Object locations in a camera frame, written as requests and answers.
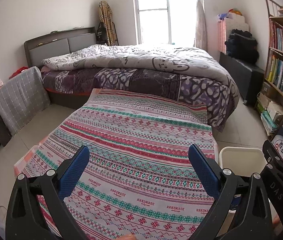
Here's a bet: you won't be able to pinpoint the white plastic trash bin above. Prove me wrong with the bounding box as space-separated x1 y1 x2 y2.
217 146 268 214

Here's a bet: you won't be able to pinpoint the stack of books on floor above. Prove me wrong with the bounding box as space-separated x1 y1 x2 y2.
256 92 283 137

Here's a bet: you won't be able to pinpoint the patterned striped tablecloth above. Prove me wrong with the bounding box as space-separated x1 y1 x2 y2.
14 89 218 239

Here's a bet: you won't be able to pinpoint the black storage bench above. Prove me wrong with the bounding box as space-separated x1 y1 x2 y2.
219 52 265 107

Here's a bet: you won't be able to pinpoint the grey checked cushion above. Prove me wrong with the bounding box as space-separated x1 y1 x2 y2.
0 67 50 135

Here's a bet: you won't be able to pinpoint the pile of dark clothes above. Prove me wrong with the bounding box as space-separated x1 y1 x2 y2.
224 29 259 65

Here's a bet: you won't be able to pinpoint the white cartoon print duvet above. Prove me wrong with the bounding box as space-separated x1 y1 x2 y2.
42 44 239 104

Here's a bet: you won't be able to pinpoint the sheer white curtain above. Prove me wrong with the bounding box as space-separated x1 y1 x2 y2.
194 0 208 51

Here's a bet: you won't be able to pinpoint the white storage drawers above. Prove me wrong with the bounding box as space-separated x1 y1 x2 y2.
217 12 249 54

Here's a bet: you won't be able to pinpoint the grey padded headboard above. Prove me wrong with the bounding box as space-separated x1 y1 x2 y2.
24 27 96 68

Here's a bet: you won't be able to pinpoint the window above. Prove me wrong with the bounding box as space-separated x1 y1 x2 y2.
134 0 197 47

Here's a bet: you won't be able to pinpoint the plaid coat on rack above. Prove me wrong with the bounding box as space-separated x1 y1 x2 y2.
96 1 119 46

